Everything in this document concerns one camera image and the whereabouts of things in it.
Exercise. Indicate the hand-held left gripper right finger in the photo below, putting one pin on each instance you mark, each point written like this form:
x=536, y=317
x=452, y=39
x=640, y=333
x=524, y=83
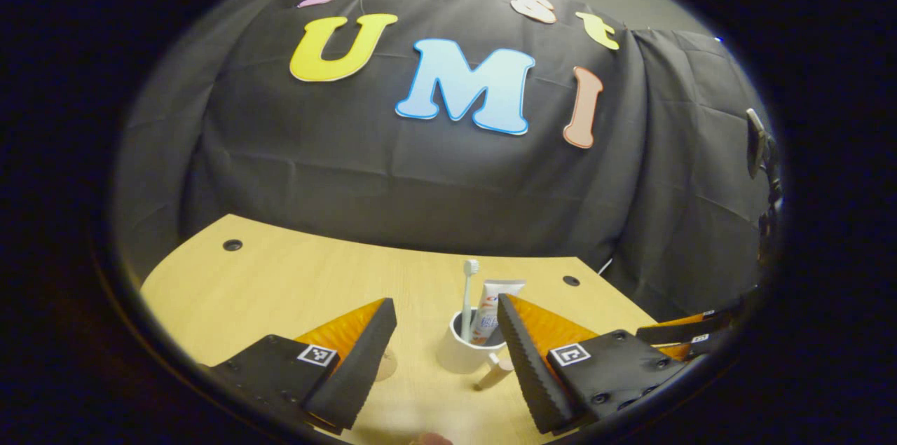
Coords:
x=525, y=368

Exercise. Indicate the black backdrop cloth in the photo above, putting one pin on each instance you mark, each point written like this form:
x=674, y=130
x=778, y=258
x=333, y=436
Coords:
x=420, y=186

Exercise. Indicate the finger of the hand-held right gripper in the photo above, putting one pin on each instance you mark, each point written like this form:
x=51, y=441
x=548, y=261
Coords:
x=669, y=334
x=708, y=345

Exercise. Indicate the white toothpaste tube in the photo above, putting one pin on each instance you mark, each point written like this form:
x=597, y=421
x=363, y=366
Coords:
x=492, y=305

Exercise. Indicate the round cork coaster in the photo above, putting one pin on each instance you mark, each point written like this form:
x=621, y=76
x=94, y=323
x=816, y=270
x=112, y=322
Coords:
x=387, y=364

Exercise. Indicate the light blue toothbrush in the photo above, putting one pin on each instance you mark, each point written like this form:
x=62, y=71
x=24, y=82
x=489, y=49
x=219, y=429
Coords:
x=467, y=298

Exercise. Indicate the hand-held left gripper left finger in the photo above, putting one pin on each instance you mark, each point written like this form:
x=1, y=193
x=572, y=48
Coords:
x=364, y=361

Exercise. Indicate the light wooden desktop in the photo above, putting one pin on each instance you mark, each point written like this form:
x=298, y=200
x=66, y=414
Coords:
x=280, y=291

